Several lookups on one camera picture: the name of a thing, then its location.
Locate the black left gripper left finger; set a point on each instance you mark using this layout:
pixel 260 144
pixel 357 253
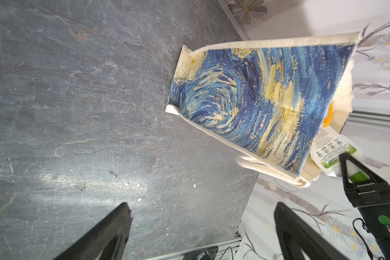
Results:
pixel 106 241

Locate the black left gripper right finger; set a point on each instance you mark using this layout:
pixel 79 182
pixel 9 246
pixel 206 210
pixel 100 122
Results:
pixel 298 241

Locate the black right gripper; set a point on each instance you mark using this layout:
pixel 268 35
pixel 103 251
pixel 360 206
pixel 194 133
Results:
pixel 370 193

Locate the white bottle green cap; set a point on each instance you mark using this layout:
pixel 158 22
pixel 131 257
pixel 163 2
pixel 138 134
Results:
pixel 326 148

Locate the orange pump soap bottle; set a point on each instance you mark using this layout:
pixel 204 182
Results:
pixel 329 115

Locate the cream starry night tote bag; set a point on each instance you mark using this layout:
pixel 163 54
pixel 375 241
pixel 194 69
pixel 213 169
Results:
pixel 267 99

